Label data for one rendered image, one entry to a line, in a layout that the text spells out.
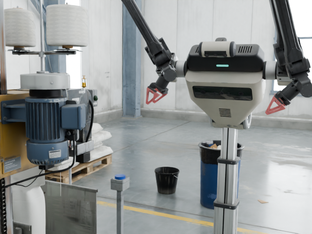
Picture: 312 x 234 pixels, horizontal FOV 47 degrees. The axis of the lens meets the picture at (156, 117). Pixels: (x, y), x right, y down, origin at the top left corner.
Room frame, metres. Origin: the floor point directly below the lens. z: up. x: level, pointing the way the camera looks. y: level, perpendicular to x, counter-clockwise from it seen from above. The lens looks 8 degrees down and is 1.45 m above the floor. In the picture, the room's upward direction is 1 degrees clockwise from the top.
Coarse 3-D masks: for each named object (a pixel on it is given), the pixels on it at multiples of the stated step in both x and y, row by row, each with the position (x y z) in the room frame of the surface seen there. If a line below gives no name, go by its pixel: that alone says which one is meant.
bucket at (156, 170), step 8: (160, 168) 4.19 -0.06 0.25; (168, 168) 4.21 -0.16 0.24; (176, 168) 4.15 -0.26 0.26; (160, 176) 3.96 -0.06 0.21; (168, 176) 3.93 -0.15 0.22; (176, 176) 3.99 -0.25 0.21; (160, 184) 3.97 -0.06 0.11; (168, 184) 3.95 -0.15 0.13; (176, 184) 4.04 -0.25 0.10; (160, 192) 3.99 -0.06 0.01; (168, 192) 3.96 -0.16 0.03
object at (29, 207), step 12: (36, 168) 1.78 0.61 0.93; (12, 180) 1.84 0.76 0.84; (36, 180) 1.78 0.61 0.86; (12, 192) 1.76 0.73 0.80; (24, 192) 1.75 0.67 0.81; (36, 192) 1.80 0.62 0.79; (24, 204) 1.74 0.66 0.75; (36, 204) 1.78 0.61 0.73; (24, 216) 1.74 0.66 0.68; (36, 216) 1.77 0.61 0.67; (36, 228) 1.76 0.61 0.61
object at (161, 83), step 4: (160, 76) 1.70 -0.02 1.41; (156, 80) 1.71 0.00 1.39; (160, 80) 1.69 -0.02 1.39; (164, 80) 1.69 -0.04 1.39; (152, 84) 1.68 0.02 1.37; (156, 84) 1.70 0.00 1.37; (160, 84) 1.69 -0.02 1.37; (164, 84) 1.69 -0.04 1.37; (160, 88) 1.67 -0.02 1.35; (164, 88) 1.70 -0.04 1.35
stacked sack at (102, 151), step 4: (96, 148) 5.09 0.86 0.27; (100, 148) 5.09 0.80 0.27; (104, 148) 5.13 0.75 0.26; (108, 148) 5.19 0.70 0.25; (92, 152) 4.85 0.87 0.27; (96, 152) 4.90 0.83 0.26; (100, 152) 4.95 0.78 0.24; (104, 152) 5.04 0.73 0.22; (108, 152) 5.13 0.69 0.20; (112, 152) 5.24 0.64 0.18; (92, 156) 4.77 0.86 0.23; (96, 156) 4.85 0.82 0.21; (100, 156) 4.95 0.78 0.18; (92, 160) 4.80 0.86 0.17
